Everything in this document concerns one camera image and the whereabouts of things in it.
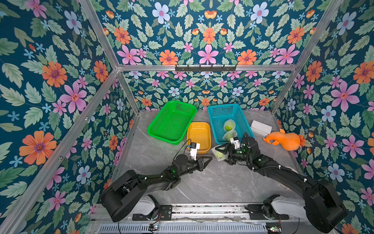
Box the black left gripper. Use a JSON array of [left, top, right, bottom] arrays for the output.
[[175, 156, 211, 178]]

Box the white foam net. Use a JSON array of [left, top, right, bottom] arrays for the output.
[[212, 144, 228, 161], [224, 119, 236, 132], [223, 129, 238, 142]]

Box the dark speckled custard apple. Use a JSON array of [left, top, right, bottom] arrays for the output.
[[212, 148, 228, 161]]

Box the light green custard apple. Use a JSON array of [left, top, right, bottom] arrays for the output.
[[224, 125, 235, 132]]

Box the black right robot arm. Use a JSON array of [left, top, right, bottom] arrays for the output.
[[222, 134, 348, 233]]

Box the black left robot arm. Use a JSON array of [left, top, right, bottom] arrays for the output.
[[100, 154, 213, 222]]

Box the white rectangular box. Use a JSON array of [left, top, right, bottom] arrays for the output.
[[250, 120, 272, 137]]

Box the yellow plastic tub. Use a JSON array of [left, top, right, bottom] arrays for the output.
[[187, 122, 211, 155]]

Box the orange toy duck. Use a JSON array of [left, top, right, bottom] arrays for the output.
[[263, 129, 302, 151]]

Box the teal plastic basket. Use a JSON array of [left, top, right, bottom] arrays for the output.
[[208, 104, 254, 145]]

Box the green plastic basket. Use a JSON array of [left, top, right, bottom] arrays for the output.
[[147, 100, 197, 145]]

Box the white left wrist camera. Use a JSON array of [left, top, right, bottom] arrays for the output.
[[190, 142, 200, 160]]

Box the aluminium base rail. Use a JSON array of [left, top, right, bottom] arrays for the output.
[[86, 203, 319, 234]]

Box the black wall hook rack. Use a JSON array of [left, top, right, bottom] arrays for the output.
[[174, 64, 237, 73]]

